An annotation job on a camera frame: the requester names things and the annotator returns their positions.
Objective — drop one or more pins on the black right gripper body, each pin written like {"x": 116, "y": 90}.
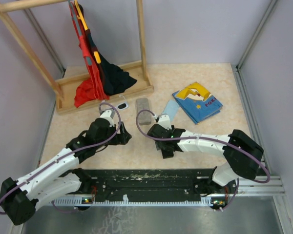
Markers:
{"x": 160, "y": 146}

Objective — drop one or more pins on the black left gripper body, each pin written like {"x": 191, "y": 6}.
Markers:
{"x": 118, "y": 138}

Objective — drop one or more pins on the black glasses case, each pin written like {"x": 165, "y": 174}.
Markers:
{"x": 165, "y": 154}

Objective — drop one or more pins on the grey glasses case green lining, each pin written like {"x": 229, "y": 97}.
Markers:
{"x": 142, "y": 107}

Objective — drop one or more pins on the light blue lens cloth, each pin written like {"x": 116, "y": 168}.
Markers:
{"x": 171, "y": 109}

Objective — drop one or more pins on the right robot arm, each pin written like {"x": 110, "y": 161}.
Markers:
{"x": 238, "y": 149}

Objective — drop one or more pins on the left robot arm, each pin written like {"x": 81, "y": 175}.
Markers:
{"x": 21, "y": 198}

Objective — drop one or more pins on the white sunglasses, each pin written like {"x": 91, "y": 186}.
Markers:
{"x": 124, "y": 104}

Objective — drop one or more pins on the blue yellow folded cloth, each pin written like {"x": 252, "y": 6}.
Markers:
{"x": 197, "y": 102}

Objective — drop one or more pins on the red hanging garment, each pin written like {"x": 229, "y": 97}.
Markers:
{"x": 91, "y": 88}

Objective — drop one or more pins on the black hanging garment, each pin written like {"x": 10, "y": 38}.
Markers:
{"x": 114, "y": 79}

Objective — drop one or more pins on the wooden clothes rack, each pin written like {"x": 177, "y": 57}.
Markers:
{"x": 65, "y": 88}

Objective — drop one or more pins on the grey red clothes hanger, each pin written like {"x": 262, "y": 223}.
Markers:
{"x": 80, "y": 26}

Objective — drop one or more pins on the yellow clothes hanger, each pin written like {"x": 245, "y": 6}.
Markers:
{"x": 91, "y": 43}

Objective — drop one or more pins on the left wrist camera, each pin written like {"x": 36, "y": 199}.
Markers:
{"x": 108, "y": 114}

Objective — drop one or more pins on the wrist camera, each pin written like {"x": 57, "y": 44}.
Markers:
{"x": 164, "y": 121}
{"x": 108, "y": 114}

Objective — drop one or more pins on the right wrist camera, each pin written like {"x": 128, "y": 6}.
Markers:
{"x": 164, "y": 121}

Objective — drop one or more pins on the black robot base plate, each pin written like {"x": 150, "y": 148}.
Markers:
{"x": 153, "y": 185}

